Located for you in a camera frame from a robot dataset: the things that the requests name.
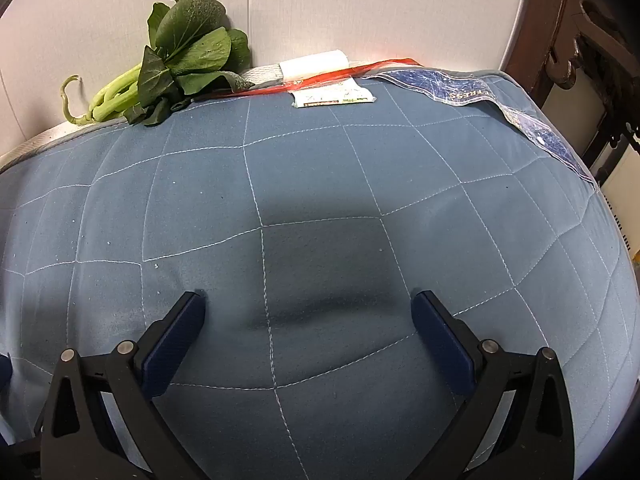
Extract green bok choy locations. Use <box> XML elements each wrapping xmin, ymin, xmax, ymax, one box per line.
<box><xmin>60</xmin><ymin>0</ymin><xmax>252</xmax><ymax>127</ymax></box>

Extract printed paper label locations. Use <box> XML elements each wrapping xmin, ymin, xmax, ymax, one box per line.
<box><xmin>292</xmin><ymin>82</ymin><xmax>376</xmax><ymax>109</ymax></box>

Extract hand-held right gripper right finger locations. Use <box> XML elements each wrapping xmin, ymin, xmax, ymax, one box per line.
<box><xmin>411</xmin><ymin>290</ymin><xmax>576</xmax><ymax>480</ymax></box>

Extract clear blue plastic label sheet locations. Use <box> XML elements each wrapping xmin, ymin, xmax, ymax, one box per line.
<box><xmin>375</xmin><ymin>67</ymin><xmax>601</xmax><ymax>193</ymax></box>

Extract blue quilted mattress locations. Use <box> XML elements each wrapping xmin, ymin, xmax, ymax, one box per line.
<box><xmin>0</xmin><ymin>62</ymin><xmax>636</xmax><ymax>480</ymax></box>

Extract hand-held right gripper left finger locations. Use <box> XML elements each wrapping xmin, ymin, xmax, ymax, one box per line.
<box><xmin>35</xmin><ymin>290</ymin><xmax>207</xmax><ymax>480</ymax></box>

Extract dark carved wooden furniture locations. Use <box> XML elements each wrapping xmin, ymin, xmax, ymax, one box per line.
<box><xmin>500</xmin><ymin>0</ymin><xmax>640</xmax><ymax>186</ymax></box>

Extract red plastic strip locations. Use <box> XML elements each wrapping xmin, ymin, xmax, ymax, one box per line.
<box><xmin>215</xmin><ymin>57</ymin><xmax>423</xmax><ymax>98</ymax></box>

